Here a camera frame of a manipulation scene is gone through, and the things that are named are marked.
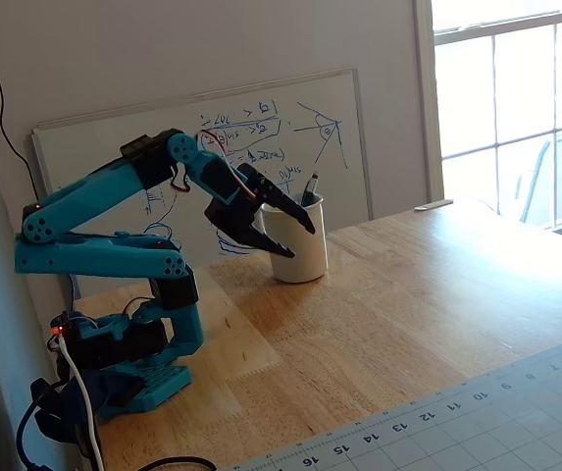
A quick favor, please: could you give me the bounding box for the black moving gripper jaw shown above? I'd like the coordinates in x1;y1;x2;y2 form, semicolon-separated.
254;175;318;236

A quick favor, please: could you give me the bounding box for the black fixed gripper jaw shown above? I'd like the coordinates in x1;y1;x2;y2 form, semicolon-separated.
238;228;296;260

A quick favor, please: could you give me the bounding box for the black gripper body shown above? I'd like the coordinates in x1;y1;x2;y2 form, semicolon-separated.
203;162;268;247

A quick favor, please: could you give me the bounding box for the black and silver pen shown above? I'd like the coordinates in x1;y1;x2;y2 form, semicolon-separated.
300;171;321;208

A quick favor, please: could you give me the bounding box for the teal five-joint robot arm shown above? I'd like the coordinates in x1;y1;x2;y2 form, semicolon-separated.
13;128;242;419

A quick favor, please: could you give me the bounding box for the white mug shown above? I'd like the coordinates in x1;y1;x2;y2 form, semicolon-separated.
259;193;329;285

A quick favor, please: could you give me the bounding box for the whiteboard with blue writing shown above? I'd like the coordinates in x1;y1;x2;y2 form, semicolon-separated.
31;67;375;298

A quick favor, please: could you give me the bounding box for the dark blue table clamp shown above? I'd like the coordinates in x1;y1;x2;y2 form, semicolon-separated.
33;368;145;444

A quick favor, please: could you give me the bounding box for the outdoor chair behind window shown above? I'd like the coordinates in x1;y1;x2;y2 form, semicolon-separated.
512;122;562;228

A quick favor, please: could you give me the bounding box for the grey cutting mat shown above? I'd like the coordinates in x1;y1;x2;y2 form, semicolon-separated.
216;331;562;471

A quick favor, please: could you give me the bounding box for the red white servo wire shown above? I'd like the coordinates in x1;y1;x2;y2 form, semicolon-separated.
168;129;260;205

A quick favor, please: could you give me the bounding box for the white window frame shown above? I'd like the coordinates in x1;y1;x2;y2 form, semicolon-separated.
411;0;562;242

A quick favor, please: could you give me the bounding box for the white cable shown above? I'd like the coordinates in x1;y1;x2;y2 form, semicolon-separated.
58;337;108;471

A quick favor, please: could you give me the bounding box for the thick black cable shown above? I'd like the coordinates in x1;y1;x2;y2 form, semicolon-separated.
137;454;220;471

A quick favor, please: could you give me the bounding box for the thin black wall cable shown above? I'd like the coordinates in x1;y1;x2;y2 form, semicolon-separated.
0;0;46;210

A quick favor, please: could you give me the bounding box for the blue cable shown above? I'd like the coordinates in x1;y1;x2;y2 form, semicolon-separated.
17;381;66;471

